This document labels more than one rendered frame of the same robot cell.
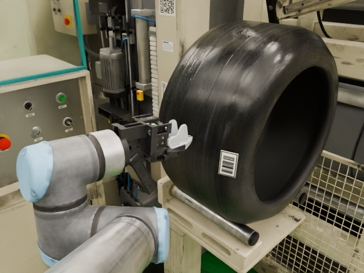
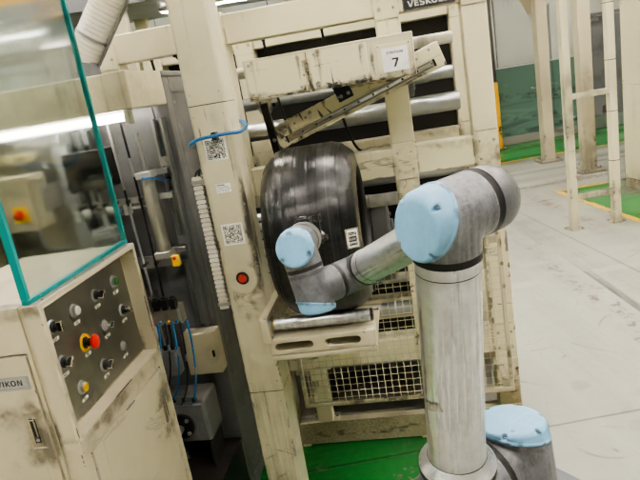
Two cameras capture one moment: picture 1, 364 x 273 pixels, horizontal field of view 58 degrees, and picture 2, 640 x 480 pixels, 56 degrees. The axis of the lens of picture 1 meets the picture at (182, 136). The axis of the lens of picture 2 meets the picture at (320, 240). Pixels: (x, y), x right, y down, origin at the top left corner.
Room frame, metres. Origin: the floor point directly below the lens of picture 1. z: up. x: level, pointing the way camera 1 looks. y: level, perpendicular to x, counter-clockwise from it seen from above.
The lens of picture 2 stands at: (-0.67, 1.03, 1.65)
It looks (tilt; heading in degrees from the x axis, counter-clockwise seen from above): 14 degrees down; 322
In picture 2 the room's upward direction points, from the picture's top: 10 degrees counter-clockwise
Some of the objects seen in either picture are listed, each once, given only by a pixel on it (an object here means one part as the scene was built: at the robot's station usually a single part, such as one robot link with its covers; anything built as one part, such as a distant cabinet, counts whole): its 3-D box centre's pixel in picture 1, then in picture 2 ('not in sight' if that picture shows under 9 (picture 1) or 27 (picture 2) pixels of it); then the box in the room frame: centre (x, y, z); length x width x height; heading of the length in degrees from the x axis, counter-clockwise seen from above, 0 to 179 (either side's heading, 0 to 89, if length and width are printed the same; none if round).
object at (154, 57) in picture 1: (161, 93); (213, 243); (1.16, 0.08, 1.19); 0.05 x 0.04 x 0.48; 133
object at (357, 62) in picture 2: not in sight; (331, 68); (1.05, -0.49, 1.71); 0.61 x 0.25 x 0.15; 43
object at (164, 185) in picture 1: (200, 173); (276, 309); (1.07, -0.07, 0.90); 0.40 x 0.03 x 0.10; 133
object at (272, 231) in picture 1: (234, 216); (329, 330); (0.94, -0.19, 0.80); 0.37 x 0.36 x 0.02; 133
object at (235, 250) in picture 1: (208, 226); (323, 336); (0.85, -0.09, 0.83); 0.36 x 0.09 x 0.06; 43
